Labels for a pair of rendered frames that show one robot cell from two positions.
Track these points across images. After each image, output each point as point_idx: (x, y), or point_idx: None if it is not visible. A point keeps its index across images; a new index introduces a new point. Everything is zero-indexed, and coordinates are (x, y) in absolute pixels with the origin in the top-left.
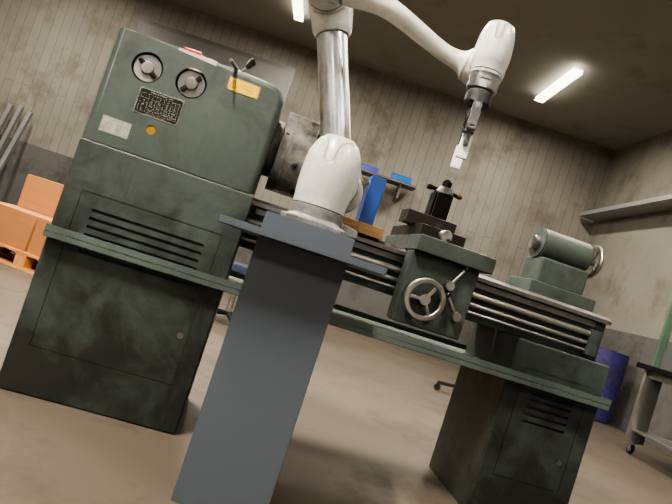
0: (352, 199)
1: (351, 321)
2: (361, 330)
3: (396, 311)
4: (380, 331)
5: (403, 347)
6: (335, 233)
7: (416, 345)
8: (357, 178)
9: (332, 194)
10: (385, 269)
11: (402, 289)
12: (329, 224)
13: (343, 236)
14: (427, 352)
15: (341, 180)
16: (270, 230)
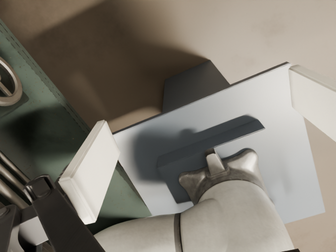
0: (179, 216)
1: (80, 124)
2: (73, 111)
3: (22, 99)
4: (57, 95)
5: (39, 66)
6: (271, 149)
7: (25, 54)
8: (225, 230)
9: (270, 202)
10: (290, 64)
11: (5, 111)
12: (256, 170)
13: (269, 140)
14: (15, 39)
15: (276, 217)
16: (316, 176)
